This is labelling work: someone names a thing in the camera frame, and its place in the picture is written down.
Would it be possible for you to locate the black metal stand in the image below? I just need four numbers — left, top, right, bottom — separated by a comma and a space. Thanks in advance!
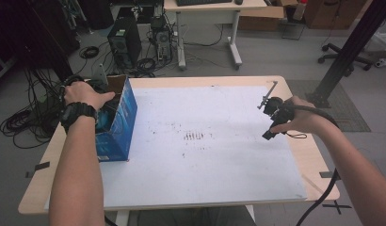
306, 0, 386, 108

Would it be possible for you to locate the black wire frame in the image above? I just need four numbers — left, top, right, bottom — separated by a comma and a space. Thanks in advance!
281, 17, 307, 41

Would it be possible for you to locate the brown cabinet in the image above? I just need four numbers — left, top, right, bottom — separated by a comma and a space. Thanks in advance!
303, 0, 368, 30

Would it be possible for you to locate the coiled black cable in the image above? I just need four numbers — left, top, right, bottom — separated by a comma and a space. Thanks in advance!
78, 45, 101, 60

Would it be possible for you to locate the grey floor mat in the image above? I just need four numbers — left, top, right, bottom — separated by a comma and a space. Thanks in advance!
286, 79, 372, 133

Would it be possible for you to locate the black office chair base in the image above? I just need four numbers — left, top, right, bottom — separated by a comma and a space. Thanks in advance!
317, 42, 375, 72

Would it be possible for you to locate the blue cardboard box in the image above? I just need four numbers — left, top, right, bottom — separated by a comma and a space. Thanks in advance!
95, 74, 138, 163

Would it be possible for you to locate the open computer case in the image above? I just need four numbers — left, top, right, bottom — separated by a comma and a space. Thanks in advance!
150, 17, 174, 62

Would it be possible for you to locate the thick black gripper cable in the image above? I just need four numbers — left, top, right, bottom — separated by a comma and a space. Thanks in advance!
284, 103, 342, 226

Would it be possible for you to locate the bundle of black floor cables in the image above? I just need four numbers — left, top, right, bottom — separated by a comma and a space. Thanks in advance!
0, 68, 67, 149

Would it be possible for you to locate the white desk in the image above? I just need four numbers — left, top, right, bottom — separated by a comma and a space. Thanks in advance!
163, 0, 268, 71

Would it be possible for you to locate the black tape strip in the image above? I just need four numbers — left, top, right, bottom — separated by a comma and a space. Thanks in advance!
24, 161, 51, 179

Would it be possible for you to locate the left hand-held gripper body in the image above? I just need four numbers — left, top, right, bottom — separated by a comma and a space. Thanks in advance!
87, 64, 117, 95

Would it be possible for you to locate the thin black cord loop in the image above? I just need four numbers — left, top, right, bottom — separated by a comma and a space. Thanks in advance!
284, 131, 308, 140

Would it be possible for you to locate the person's left hand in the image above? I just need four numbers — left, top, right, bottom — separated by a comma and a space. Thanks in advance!
63, 80, 116, 111

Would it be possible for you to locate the white table mat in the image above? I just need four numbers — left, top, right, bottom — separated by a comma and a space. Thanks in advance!
44, 85, 308, 211

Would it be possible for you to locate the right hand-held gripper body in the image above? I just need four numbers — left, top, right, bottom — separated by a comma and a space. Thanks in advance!
257, 80, 297, 135

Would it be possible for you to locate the black wristwatch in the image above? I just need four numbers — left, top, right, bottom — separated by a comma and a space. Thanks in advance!
58, 102, 99, 133

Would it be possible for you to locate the flat brown cardboard box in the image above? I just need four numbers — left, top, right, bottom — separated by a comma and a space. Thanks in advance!
237, 6, 285, 32

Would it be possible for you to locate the black computer tower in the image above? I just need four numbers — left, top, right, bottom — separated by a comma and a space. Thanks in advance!
106, 16, 143, 69

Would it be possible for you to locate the person's right hand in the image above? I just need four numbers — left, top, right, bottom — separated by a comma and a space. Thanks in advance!
269, 95, 328, 136

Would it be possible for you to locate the black keyboard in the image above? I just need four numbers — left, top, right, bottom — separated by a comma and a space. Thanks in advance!
175, 0, 233, 8

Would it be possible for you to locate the black cabinet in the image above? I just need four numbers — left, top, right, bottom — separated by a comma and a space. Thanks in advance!
0, 0, 81, 81

